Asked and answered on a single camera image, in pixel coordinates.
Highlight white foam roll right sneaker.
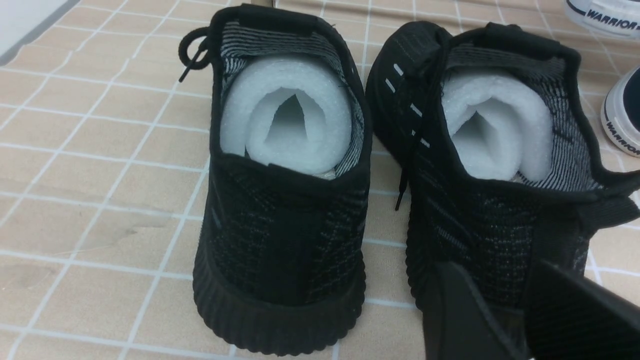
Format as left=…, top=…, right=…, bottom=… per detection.
left=441, top=68, right=553, bottom=182

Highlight left black knit sneaker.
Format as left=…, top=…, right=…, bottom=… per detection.
left=178, top=3, right=373, bottom=356

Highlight white foam roll sneaker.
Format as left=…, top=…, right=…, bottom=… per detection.
left=441, top=68, right=553, bottom=182
left=219, top=55, right=352, bottom=179

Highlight white foam roll left sneaker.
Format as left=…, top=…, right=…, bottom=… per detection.
left=219, top=55, right=352, bottom=179

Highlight navy slip-on shoe front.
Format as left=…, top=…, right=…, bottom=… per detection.
left=564, top=0, right=640, bottom=40

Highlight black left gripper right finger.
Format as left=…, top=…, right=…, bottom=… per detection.
left=525, top=260, right=640, bottom=360

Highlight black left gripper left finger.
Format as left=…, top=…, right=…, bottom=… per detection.
left=421, top=262, right=530, bottom=360

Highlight black knit sneaker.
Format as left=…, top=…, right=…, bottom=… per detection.
left=365, top=20, right=639, bottom=319
left=178, top=3, right=373, bottom=356

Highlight black canvas lace-up shoe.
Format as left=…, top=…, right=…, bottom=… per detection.
left=600, top=66, right=640, bottom=158

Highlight right black knit sneaker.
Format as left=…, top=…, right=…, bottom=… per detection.
left=365, top=20, right=639, bottom=319

